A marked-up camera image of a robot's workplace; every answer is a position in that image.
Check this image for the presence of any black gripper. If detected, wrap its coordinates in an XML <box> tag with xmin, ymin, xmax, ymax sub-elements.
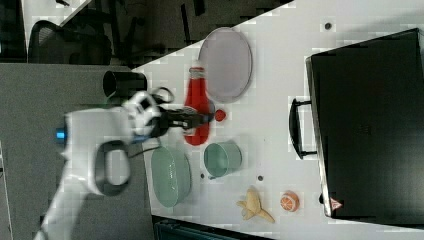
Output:
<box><xmin>147</xmin><ymin>107</ymin><xmax>214</xmax><ymax>138</ymax></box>

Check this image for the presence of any red ketchup bottle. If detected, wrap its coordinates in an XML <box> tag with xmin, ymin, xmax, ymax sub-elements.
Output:
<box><xmin>184</xmin><ymin>67</ymin><xmax>210</xmax><ymax>146</ymax></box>

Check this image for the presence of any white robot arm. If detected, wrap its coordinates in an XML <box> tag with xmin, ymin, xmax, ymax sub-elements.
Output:
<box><xmin>33</xmin><ymin>91</ymin><xmax>213</xmax><ymax>240</ymax></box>

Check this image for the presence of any grey round plate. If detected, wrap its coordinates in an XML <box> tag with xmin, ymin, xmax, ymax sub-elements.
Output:
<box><xmin>198</xmin><ymin>27</ymin><xmax>253</xmax><ymax>103</ymax></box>

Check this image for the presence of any red toy strawberry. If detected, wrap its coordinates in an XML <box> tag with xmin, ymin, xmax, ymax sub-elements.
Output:
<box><xmin>215</xmin><ymin>109</ymin><xmax>226</xmax><ymax>122</ymax></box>

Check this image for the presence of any green mug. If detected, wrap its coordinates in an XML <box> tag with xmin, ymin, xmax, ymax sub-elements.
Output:
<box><xmin>204</xmin><ymin>141</ymin><xmax>242</xmax><ymax>179</ymax></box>

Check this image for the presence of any green oval colander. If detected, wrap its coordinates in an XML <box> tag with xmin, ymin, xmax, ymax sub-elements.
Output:
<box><xmin>151</xmin><ymin>147</ymin><xmax>192</xmax><ymax>208</ymax></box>

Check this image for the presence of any black cylindrical container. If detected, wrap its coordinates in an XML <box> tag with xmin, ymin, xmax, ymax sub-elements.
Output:
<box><xmin>103</xmin><ymin>71</ymin><xmax>148</xmax><ymax>98</ymax></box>

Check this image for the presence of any peeled toy banana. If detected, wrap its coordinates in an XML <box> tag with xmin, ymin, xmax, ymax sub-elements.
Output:
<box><xmin>236</xmin><ymin>188</ymin><xmax>275</xmax><ymax>223</ymax></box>

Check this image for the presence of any dark blue bin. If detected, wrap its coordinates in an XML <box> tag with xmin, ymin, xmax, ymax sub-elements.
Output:
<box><xmin>152</xmin><ymin>215</ymin><xmax>271</xmax><ymax>240</ymax></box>

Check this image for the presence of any toy orange half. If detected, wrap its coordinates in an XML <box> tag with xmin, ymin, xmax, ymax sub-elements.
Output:
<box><xmin>280</xmin><ymin>191</ymin><xmax>300</xmax><ymax>212</ymax></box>

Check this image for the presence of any black office chair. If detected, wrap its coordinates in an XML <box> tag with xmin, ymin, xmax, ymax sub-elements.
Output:
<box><xmin>27</xmin><ymin>20</ymin><xmax>112</xmax><ymax>65</ymax></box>

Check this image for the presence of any black toaster oven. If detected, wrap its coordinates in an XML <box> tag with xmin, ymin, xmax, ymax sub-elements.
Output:
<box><xmin>305</xmin><ymin>28</ymin><xmax>423</xmax><ymax>229</ymax></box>

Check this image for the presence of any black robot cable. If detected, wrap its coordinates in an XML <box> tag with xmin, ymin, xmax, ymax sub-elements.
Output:
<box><xmin>128</xmin><ymin>86</ymin><xmax>176</xmax><ymax>159</ymax></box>

